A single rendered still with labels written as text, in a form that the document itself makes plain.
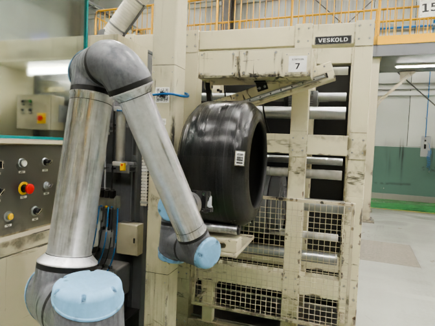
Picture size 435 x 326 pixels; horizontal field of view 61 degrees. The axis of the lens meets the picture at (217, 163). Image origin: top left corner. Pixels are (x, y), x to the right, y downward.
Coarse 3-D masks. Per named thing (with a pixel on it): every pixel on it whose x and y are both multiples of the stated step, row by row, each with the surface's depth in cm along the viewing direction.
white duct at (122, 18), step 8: (128, 0) 215; (136, 0) 214; (144, 0) 216; (120, 8) 217; (128, 8) 216; (136, 8) 217; (112, 16) 221; (120, 16) 217; (128, 16) 218; (112, 24) 218; (120, 24) 219; (128, 24) 221; (104, 32) 221; (112, 32) 220; (120, 32) 221
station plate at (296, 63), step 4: (292, 56) 185; (296, 56) 185; (300, 56) 184; (304, 56) 184; (292, 60) 185; (296, 60) 185; (300, 60) 184; (304, 60) 184; (292, 64) 186; (296, 64) 185; (300, 64) 184; (304, 64) 184; (288, 68) 186; (292, 68) 186; (296, 68) 185; (300, 68) 184; (304, 68) 184
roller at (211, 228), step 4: (208, 224) 167; (212, 224) 167; (216, 224) 166; (220, 224) 166; (224, 224) 166; (228, 224) 165; (232, 224) 165; (208, 228) 167; (212, 228) 166; (216, 228) 166; (220, 228) 165; (224, 228) 164; (228, 228) 164; (232, 228) 163; (236, 228) 163; (240, 228) 165; (216, 232) 167; (220, 232) 166; (224, 232) 165; (228, 232) 164; (232, 232) 163; (236, 232) 163; (240, 232) 166
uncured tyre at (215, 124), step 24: (192, 120) 160; (216, 120) 156; (240, 120) 155; (264, 120) 186; (192, 144) 154; (216, 144) 151; (240, 144) 151; (264, 144) 192; (192, 168) 153; (216, 168) 150; (240, 168) 150; (264, 168) 195; (216, 192) 153; (240, 192) 153; (216, 216) 162; (240, 216) 161
